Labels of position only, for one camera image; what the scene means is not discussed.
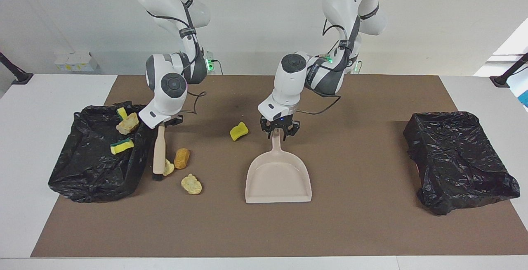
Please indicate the all yellow sponge piece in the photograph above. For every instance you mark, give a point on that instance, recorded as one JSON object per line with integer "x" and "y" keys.
{"x": 238, "y": 131}

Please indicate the blue background object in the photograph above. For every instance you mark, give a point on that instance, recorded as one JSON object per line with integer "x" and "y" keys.
{"x": 524, "y": 96}

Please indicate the beige plastic dustpan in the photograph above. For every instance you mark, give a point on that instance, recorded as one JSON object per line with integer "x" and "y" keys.
{"x": 278, "y": 179}

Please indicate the beige hand brush black bristles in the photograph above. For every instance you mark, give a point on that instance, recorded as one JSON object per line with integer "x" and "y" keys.
{"x": 159, "y": 154}

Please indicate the black clamp stand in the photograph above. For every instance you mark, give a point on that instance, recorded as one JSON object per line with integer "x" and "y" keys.
{"x": 20, "y": 76}
{"x": 501, "y": 81}

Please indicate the white background box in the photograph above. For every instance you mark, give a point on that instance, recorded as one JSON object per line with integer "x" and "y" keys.
{"x": 76, "y": 61}

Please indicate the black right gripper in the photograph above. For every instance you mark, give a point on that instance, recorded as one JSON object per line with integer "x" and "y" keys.
{"x": 173, "y": 120}

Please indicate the pale crumpled bread chunk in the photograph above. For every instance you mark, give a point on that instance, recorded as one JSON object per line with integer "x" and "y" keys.
{"x": 192, "y": 184}

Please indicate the pale yellow crumpled lump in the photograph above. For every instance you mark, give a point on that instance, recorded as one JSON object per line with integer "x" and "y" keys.
{"x": 169, "y": 167}

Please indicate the brown table mat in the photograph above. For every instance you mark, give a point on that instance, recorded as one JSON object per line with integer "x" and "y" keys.
{"x": 247, "y": 228}

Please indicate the black bag lined trash bin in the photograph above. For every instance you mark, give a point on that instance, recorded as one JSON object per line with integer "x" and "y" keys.
{"x": 458, "y": 162}
{"x": 90, "y": 171}

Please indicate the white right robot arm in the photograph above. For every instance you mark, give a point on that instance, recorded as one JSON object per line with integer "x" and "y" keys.
{"x": 171, "y": 84}

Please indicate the brown bread roll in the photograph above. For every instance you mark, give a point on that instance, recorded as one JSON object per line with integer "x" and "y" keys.
{"x": 181, "y": 158}

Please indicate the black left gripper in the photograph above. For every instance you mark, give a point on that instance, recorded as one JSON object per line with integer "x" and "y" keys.
{"x": 279, "y": 123}

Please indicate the green yellow sponge piece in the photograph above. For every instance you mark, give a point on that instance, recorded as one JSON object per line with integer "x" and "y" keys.
{"x": 122, "y": 147}
{"x": 121, "y": 113}

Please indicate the pale rock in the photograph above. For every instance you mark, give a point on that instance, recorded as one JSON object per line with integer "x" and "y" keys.
{"x": 128, "y": 124}

